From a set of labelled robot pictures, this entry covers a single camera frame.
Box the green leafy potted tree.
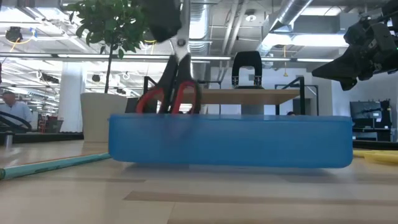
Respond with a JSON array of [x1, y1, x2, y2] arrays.
[[67, 0, 150, 94]]

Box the wooden shelf board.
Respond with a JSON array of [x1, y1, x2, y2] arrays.
[[149, 88, 301, 106]]

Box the white round pillar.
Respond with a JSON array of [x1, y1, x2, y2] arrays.
[[58, 62, 86, 133]]

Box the silver metal post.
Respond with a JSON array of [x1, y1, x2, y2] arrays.
[[3, 132, 14, 150]]

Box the white plant pot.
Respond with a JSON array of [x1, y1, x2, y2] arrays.
[[80, 92, 129, 143]]

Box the blue translucent plastic box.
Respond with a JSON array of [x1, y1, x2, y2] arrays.
[[108, 113, 354, 169]]

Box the black curved cable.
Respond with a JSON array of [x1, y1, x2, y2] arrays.
[[0, 111, 32, 133]]

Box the teal pencil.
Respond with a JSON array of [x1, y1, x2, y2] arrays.
[[0, 152, 112, 180]]

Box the black metal shelf frame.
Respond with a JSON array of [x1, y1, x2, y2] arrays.
[[142, 75, 320, 116]]

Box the black monitor on stand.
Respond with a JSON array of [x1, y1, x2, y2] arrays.
[[349, 99, 392, 142]]

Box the yellow plastic ruler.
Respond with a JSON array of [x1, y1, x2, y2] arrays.
[[353, 149, 398, 165]]

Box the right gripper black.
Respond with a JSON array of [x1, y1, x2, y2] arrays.
[[312, 14, 398, 92]]

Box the silver spiral ventilation duct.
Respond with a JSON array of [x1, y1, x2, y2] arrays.
[[188, 0, 215, 82]]

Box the red and black scissors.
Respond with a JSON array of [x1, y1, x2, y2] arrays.
[[135, 0, 203, 115]]

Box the large silver ventilation duct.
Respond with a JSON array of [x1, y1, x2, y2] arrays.
[[257, 0, 313, 57]]

